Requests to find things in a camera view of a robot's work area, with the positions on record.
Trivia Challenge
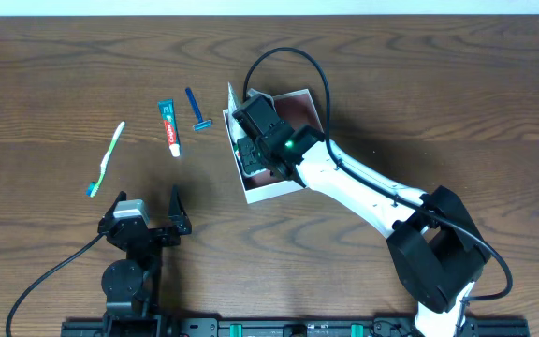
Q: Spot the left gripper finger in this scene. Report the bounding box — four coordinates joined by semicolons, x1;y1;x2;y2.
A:
104;191;126;219
168;185;192;235

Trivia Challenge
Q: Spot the white Pantene tube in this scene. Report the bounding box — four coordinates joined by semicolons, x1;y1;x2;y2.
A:
226;83;246;143

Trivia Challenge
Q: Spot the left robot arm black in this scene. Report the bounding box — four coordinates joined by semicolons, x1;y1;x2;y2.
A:
97;186;192;337

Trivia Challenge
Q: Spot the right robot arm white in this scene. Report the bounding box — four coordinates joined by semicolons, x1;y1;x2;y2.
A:
224;91;494;336

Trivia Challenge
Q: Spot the green white toothbrush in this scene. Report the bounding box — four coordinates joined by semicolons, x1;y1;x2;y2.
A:
86;121;125;198

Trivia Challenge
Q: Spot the white box pink interior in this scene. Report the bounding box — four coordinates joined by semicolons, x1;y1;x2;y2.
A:
223;89;323;204

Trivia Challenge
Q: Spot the blue disposable razor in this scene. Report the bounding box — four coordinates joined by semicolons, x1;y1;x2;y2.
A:
185;87;212;131

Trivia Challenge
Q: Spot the Colgate toothpaste tube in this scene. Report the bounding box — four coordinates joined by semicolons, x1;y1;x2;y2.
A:
158;99;181;157

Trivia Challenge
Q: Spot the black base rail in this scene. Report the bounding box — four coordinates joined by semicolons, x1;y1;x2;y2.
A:
61;315;531;337

